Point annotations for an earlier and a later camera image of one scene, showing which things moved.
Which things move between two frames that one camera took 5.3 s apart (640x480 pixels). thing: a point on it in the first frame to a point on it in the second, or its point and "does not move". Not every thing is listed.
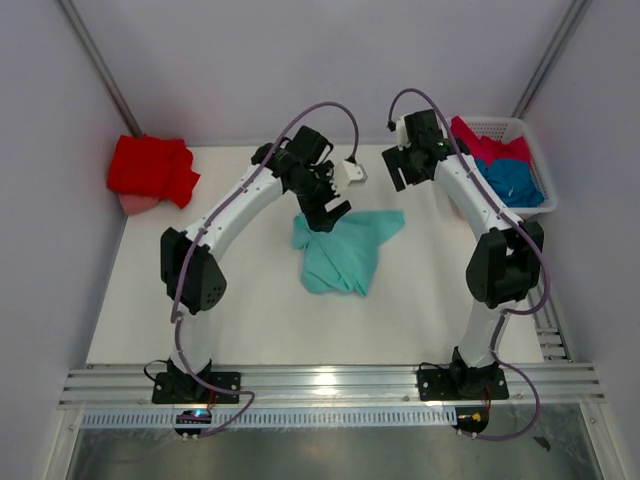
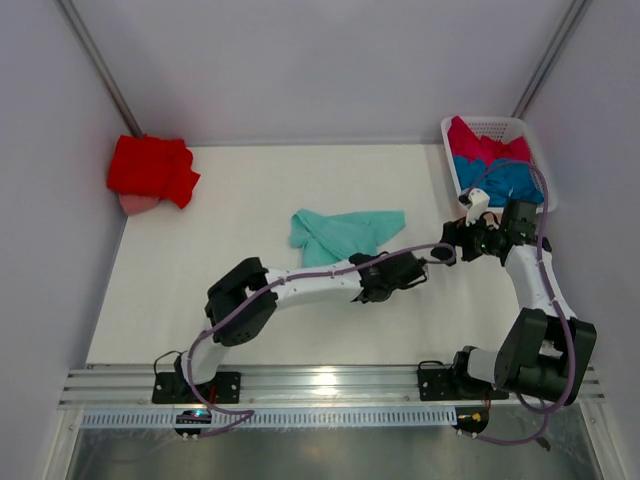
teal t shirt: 344,258 does not move
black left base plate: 184,388 does not move
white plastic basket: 510,129 does not move
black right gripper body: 404,159 to 475,240
